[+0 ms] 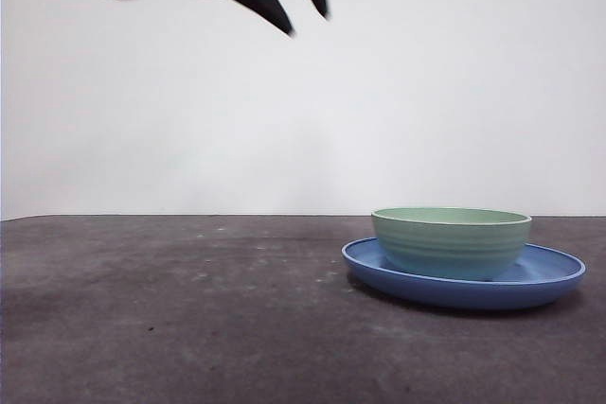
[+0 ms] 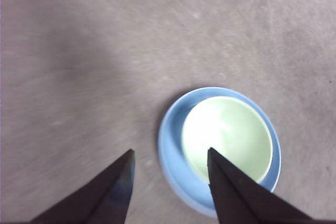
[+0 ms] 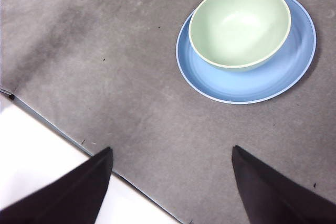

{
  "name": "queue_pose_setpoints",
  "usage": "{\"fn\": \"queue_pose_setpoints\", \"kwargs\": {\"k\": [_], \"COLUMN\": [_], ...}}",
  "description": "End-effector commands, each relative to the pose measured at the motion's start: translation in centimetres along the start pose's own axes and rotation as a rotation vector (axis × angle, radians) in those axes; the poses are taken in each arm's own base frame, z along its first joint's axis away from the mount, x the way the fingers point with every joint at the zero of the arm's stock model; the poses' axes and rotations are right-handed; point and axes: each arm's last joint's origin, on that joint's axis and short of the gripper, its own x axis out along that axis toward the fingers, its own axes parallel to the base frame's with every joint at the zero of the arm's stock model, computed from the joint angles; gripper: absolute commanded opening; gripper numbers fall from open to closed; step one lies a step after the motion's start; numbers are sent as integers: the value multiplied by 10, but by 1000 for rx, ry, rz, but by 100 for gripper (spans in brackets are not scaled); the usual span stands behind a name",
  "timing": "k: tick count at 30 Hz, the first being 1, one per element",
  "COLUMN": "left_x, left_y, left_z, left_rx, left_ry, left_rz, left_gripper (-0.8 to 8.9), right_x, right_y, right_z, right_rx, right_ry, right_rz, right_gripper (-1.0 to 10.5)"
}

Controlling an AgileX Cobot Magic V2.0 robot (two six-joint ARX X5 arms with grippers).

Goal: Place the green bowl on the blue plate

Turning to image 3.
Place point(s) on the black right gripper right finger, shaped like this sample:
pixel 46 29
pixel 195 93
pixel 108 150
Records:
pixel 275 197

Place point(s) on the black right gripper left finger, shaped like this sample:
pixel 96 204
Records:
pixel 65 197

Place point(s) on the green ribbed bowl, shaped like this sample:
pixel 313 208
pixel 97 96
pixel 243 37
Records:
pixel 239 27

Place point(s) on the blue round plate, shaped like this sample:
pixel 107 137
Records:
pixel 244 87

